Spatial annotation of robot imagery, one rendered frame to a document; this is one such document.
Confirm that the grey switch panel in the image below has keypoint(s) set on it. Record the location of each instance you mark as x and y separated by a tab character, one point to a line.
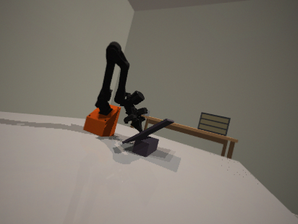
145	145

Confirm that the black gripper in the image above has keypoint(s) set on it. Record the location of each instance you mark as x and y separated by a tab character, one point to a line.
136	120

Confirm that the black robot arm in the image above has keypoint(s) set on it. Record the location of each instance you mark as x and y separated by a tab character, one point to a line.
114	55

